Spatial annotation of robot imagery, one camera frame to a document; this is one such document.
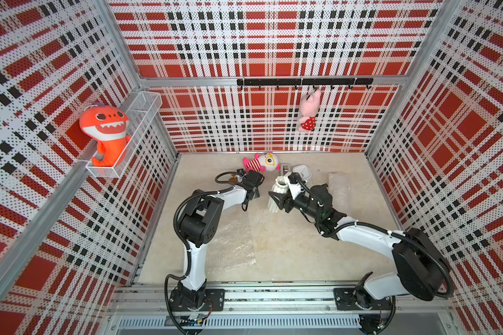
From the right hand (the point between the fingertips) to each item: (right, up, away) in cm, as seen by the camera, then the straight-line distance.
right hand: (277, 187), depth 79 cm
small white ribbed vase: (+1, +1, -7) cm, 7 cm away
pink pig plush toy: (+16, +36, +14) cm, 41 cm away
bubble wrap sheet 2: (+31, -1, +18) cm, 36 cm away
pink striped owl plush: (-3, +12, +29) cm, 31 cm away
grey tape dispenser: (+6, +8, +29) cm, 31 cm away
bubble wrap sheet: (-18, -25, +7) cm, 32 cm away
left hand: (-13, -3, +23) cm, 27 cm away
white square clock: (+16, +7, +29) cm, 34 cm away
